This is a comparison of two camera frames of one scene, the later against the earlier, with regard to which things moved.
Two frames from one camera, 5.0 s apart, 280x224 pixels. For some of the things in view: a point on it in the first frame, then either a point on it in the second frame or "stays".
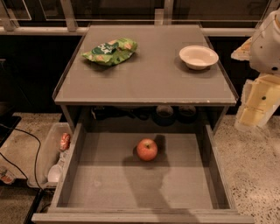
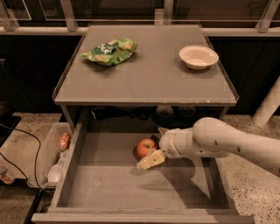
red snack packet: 65,142 stays
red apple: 147,150 stays
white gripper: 266,48 to 168,143
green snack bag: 112,52 stays
